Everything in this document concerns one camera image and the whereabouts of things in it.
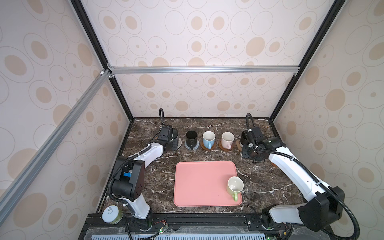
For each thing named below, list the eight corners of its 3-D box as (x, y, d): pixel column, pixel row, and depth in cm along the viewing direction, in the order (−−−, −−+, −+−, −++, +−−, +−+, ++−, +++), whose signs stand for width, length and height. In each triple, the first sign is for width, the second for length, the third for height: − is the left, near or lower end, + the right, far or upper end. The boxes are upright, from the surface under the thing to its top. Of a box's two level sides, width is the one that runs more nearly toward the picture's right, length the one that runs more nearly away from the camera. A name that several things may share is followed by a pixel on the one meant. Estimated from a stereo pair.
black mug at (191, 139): (186, 150, 103) (185, 142, 95) (187, 138, 110) (186, 130, 102) (197, 150, 103) (197, 142, 95) (197, 138, 110) (197, 130, 102)
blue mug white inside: (203, 153, 101) (203, 145, 93) (202, 140, 108) (203, 131, 100) (214, 153, 101) (216, 145, 93) (213, 140, 108) (214, 131, 100)
